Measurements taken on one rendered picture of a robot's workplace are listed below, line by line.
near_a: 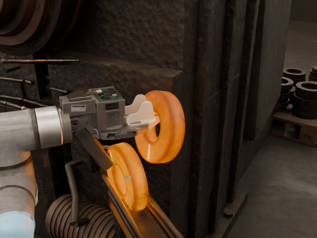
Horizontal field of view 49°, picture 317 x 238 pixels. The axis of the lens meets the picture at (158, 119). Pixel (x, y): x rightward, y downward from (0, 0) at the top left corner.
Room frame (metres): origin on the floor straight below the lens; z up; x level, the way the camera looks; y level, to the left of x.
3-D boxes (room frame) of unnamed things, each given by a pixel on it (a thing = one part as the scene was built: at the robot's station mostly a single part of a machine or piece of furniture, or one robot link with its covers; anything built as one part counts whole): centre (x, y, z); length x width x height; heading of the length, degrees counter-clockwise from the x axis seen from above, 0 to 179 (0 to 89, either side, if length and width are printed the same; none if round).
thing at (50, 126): (0.58, 0.20, 0.86); 0.08 x 0.05 x 0.08; 23
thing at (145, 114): (0.63, 0.02, 0.86); 0.09 x 0.03 x 0.06; 114
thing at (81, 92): (0.91, 0.20, 0.68); 0.11 x 0.08 x 0.24; 149
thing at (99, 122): (0.61, 0.13, 0.87); 0.12 x 0.08 x 0.09; 114
